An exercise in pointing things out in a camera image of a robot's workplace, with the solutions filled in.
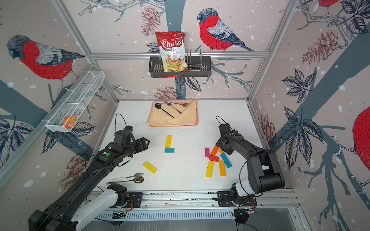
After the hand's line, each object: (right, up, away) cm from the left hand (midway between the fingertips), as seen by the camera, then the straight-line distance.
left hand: (147, 139), depth 80 cm
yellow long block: (+36, -18, +4) cm, 40 cm away
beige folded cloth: (+2, +14, +31) cm, 34 cm away
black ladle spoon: (-2, +20, +35) cm, 41 cm away
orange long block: (+44, -18, +5) cm, 48 cm away
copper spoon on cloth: (+19, +22, +36) cm, 47 cm away
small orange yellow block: (+44, -9, +6) cm, 45 cm away
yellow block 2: (+10, -5, +16) cm, 19 cm away
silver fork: (-7, -21, +2) cm, 22 cm away
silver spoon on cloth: (+8, +22, +37) cm, 44 cm away
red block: (+39, -13, +8) cm, 42 cm away
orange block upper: (+40, -9, +11) cm, 43 cm away
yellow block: (0, -18, +5) cm, 19 cm away
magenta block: (+35, -10, +10) cm, 38 cm away
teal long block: (+47, -14, +6) cm, 49 cm away
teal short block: (+11, -10, +13) cm, 19 cm away
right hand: (+46, -6, +13) cm, 48 cm away
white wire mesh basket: (-40, +15, -7) cm, 43 cm away
